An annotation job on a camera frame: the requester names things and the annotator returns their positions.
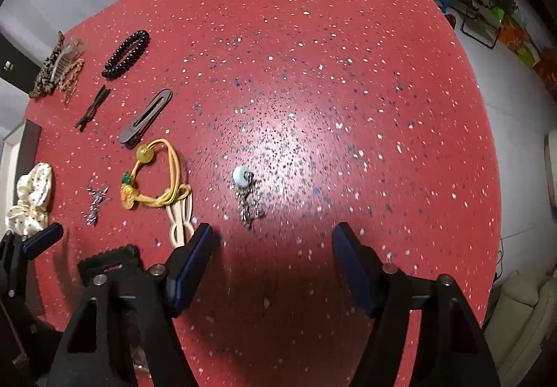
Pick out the beige sofa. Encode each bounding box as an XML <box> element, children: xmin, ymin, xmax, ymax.
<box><xmin>483</xmin><ymin>269</ymin><xmax>557</xmax><ymax>387</ymax></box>

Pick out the yellow beaded hair tie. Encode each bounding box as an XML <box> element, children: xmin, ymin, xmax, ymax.
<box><xmin>119</xmin><ymin>139</ymin><xmax>192</xmax><ymax>210</ymax></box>

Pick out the leopard print scrunchie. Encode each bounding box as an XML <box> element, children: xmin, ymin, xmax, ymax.
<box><xmin>30</xmin><ymin>32</ymin><xmax>70</xmax><ymax>99</ymax></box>

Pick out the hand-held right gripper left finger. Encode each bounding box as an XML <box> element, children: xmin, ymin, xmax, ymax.
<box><xmin>46</xmin><ymin>222</ymin><xmax>215</xmax><ymax>387</ymax></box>

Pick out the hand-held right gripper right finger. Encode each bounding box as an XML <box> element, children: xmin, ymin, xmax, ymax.
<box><xmin>331</xmin><ymin>222</ymin><xmax>499</xmax><ymax>387</ymax></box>

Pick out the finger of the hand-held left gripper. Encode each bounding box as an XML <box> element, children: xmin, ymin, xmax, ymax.
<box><xmin>8</xmin><ymin>222</ymin><xmax>65</xmax><ymax>283</ymax></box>

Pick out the silver chain with blue bead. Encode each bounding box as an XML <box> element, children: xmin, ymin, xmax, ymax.
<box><xmin>232</xmin><ymin>166</ymin><xmax>266</xmax><ymax>227</ymax></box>

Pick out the cream bunny hair clip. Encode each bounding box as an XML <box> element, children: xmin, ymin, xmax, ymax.
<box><xmin>166</xmin><ymin>191</ymin><xmax>196</xmax><ymax>249</ymax></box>

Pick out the black bunny hair clip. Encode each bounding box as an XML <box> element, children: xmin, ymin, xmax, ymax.
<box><xmin>75</xmin><ymin>85</ymin><xmax>111</xmax><ymax>129</ymax></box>

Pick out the silver charm earring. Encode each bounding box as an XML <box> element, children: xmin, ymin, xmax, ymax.
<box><xmin>85</xmin><ymin>185</ymin><xmax>109</xmax><ymax>224</ymax></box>

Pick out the cream polka dot scrunchie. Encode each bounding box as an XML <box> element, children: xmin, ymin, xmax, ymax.
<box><xmin>5</xmin><ymin>163</ymin><xmax>54</xmax><ymax>235</ymax></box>

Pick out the dark brown hair clip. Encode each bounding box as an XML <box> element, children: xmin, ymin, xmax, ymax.
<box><xmin>119</xmin><ymin>88</ymin><xmax>173</xmax><ymax>149</ymax></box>

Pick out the black folding chair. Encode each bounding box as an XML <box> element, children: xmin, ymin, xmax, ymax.
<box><xmin>456</xmin><ymin>0</ymin><xmax>511</xmax><ymax>49</ymax></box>

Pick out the grey jewelry tray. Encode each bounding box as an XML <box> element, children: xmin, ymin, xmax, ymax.
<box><xmin>0</xmin><ymin>119</ymin><xmax>43</xmax><ymax>196</ymax></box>

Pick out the clear claw hair clip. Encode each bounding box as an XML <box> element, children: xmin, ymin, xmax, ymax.
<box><xmin>48</xmin><ymin>36</ymin><xmax>88</xmax><ymax>83</ymax></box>

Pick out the tan braided hair tie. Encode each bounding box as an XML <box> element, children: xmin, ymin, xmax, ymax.
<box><xmin>61</xmin><ymin>59</ymin><xmax>85</xmax><ymax>106</ymax></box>

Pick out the black spiral hair tie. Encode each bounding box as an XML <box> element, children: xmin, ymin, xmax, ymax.
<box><xmin>101</xmin><ymin>30</ymin><xmax>151</xmax><ymax>79</ymax></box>

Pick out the orange box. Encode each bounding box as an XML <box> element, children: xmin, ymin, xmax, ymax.
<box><xmin>500</xmin><ymin>20</ymin><xmax>541</xmax><ymax>66</ymax></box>

